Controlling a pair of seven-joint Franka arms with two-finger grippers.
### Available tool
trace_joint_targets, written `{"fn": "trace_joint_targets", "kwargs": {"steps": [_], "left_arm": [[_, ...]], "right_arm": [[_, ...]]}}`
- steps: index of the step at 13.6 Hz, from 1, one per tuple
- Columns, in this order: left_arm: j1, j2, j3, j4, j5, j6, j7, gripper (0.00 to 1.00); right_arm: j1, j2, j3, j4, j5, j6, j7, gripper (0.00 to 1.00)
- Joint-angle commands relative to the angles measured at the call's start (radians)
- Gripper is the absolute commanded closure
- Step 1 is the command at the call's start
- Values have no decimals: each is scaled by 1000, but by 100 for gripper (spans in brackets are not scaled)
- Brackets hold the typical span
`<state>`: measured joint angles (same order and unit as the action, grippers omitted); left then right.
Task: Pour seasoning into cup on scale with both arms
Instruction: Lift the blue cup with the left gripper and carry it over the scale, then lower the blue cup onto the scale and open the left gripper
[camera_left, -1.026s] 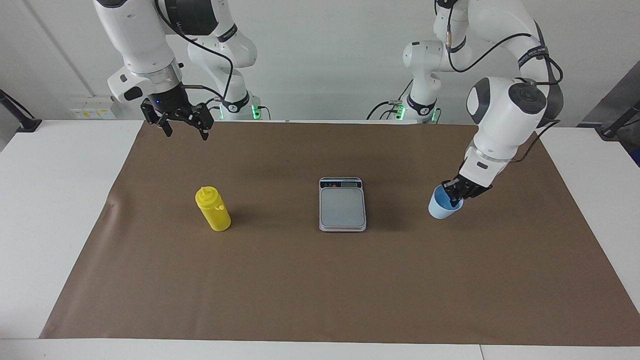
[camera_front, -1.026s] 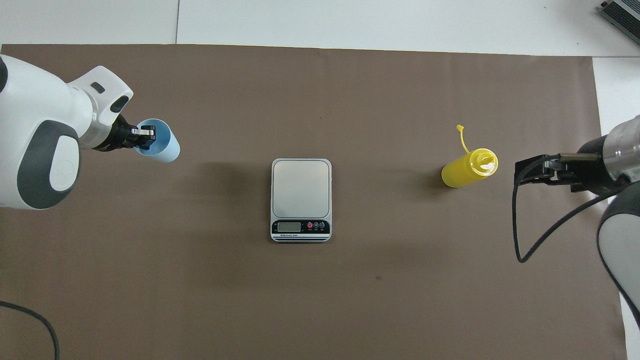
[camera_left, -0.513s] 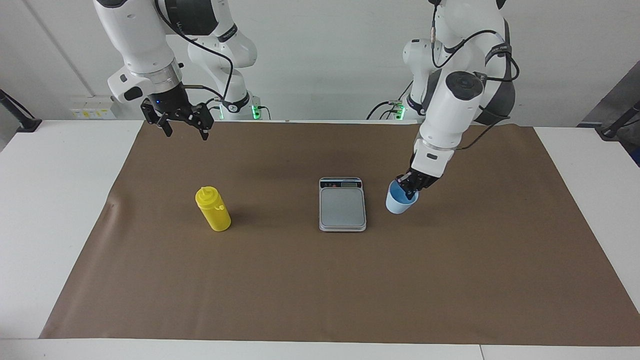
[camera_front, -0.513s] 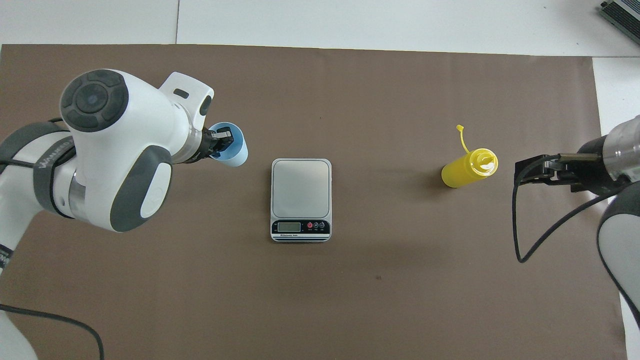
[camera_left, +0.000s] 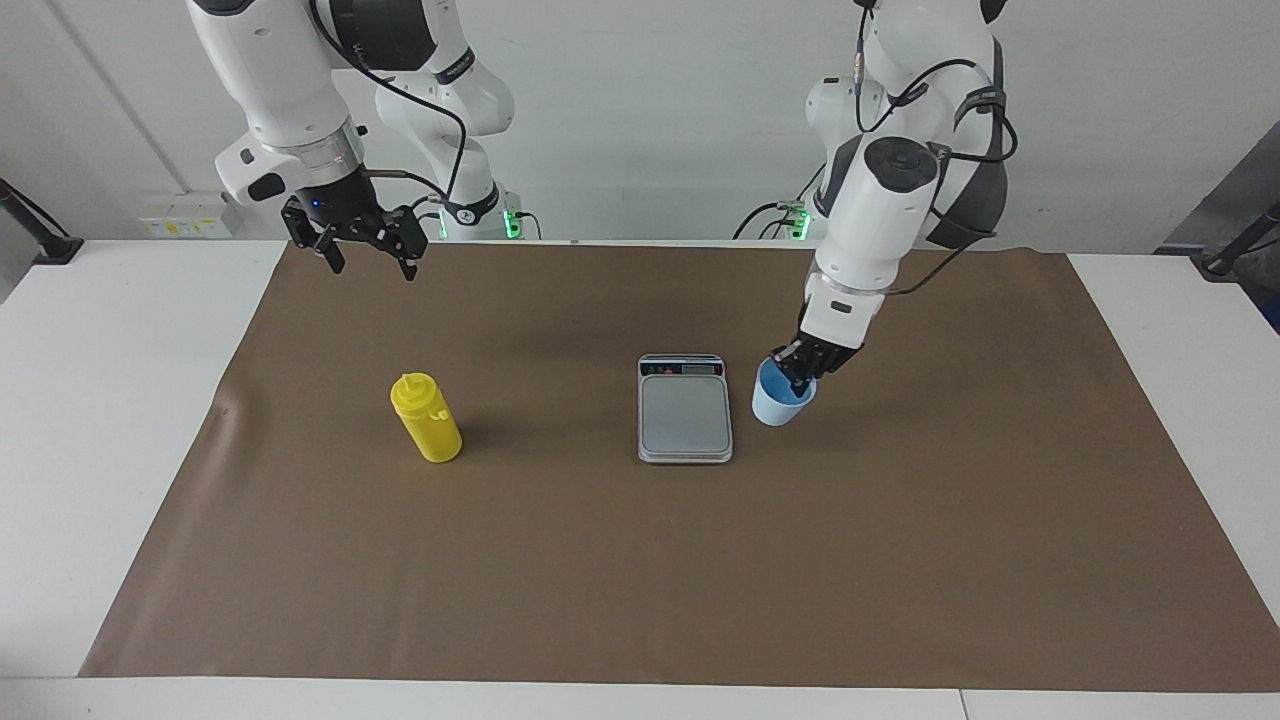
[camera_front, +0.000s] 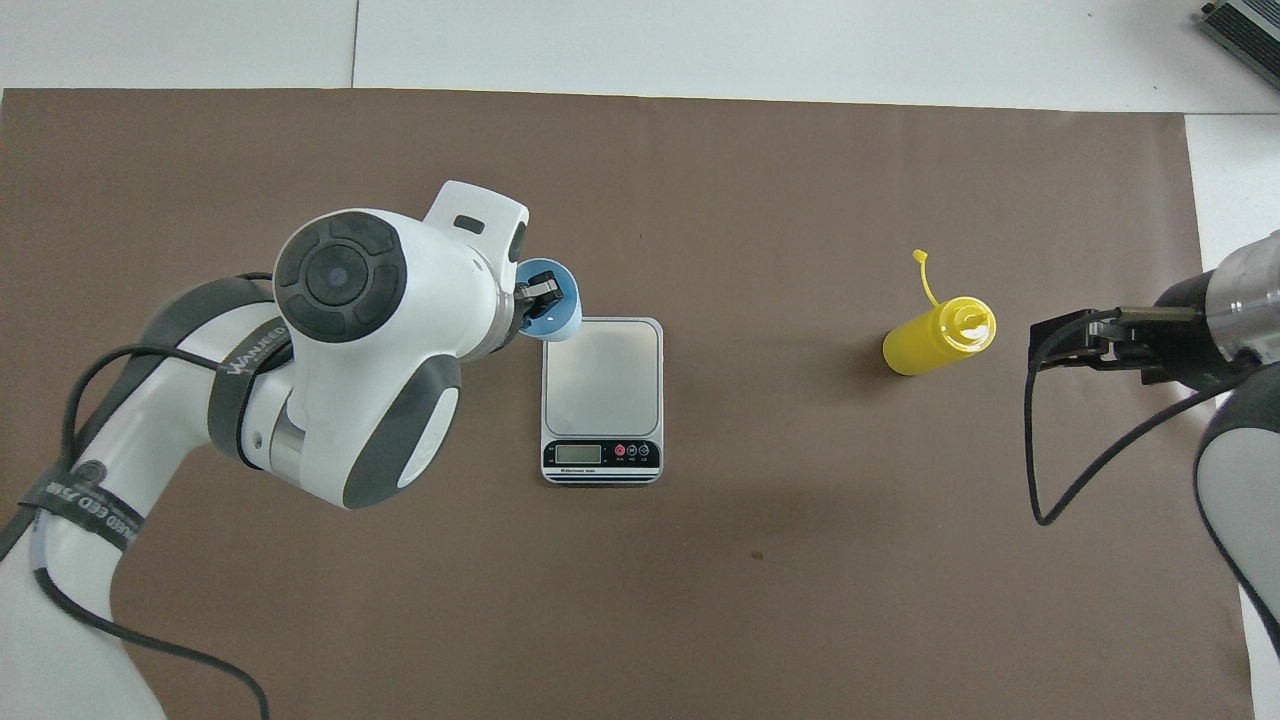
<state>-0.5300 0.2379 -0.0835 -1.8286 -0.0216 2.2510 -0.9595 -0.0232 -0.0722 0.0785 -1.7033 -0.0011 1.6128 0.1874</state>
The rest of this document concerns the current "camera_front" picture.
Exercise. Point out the silver digital kitchen scale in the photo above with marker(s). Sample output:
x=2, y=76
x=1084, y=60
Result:
x=600, y=390

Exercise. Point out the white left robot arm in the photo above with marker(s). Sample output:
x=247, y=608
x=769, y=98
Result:
x=380, y=330

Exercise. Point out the light blue plastic cup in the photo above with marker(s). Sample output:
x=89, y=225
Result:
x=572, y=318

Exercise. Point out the brown paper mat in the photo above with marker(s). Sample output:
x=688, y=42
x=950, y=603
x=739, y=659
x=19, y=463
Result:
x=700, y=600

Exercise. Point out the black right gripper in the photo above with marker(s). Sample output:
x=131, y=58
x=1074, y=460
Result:
x=1180, y=340

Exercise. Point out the yellow squeeze bottle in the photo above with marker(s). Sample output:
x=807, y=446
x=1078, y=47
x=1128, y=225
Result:
x=925, y=345

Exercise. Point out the grey metal device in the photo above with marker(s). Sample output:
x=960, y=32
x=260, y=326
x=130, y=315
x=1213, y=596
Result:
x=1250, y=35

